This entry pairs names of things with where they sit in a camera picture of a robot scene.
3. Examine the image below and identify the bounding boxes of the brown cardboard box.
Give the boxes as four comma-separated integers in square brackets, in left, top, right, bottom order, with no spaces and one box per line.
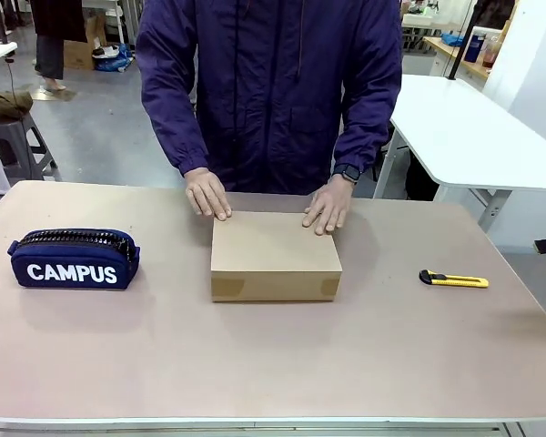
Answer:
[209,209,343,304]

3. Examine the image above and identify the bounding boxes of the person's right forearm navy sleeve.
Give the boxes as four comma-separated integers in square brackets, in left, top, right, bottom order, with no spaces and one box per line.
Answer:
[140,86,210,179]

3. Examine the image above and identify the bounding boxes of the person's left forearm navy sleeve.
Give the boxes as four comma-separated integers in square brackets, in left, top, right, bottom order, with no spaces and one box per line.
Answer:
[330,86,395,177]

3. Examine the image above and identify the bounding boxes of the person's left hand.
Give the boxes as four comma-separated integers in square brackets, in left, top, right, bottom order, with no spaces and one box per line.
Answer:
[302,178,352,237]

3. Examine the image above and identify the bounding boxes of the person's right hand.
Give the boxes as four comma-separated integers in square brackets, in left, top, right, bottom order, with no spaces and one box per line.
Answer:
[185,167,233,223]

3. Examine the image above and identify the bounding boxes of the yellow black utility knife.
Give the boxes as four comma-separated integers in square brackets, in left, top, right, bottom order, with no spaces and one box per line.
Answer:
[419,269,490,289]

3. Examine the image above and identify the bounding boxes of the white side table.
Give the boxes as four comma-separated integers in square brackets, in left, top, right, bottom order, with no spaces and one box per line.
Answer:
[372,74,546,233]

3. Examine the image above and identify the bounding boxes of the red orange bottle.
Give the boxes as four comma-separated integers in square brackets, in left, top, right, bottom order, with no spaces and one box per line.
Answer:
[481,34,502,70]

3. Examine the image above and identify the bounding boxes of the dark blue bottle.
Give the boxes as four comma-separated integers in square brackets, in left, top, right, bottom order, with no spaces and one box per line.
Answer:
[463,26,486,64]

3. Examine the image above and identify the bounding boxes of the black pole stand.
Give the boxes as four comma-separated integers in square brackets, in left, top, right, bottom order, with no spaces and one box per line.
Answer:
[446,0,480,82]

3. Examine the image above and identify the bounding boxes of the wooden top workbench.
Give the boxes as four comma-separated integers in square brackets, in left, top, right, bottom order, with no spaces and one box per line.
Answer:
[421,34,496,84]

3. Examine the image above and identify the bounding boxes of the blue cloth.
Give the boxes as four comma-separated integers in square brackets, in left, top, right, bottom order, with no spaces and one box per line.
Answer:
[440,31,470,47]

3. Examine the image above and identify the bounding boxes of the black smartwatch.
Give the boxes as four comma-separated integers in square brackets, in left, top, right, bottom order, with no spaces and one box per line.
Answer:
[331,163,361,185]

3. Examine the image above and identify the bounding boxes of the person's navy jacket torso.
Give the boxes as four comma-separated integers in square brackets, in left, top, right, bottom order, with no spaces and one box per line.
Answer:
[135,0,404,197]

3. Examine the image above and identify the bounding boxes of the blue plastic bag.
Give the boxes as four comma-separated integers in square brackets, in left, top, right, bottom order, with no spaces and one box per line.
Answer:
[93,44,136,74]

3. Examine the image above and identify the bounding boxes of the navy CAMPUS pencil case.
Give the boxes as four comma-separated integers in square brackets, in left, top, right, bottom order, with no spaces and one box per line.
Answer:
[6,229,142,290]

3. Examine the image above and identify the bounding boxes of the background cardboard carton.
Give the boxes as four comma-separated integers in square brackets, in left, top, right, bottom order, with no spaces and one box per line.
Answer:
[62,13,108,72]

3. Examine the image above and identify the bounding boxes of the grey step stool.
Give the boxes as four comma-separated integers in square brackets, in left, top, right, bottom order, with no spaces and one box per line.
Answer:
[0,113,63,183]

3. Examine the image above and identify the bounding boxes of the background person dark clothes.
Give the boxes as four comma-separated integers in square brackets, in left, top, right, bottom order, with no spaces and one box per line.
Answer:
[29,0,88,92]

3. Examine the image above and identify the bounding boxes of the olive green bag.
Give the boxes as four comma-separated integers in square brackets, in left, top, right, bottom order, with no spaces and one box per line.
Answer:
[0,89,35,123]

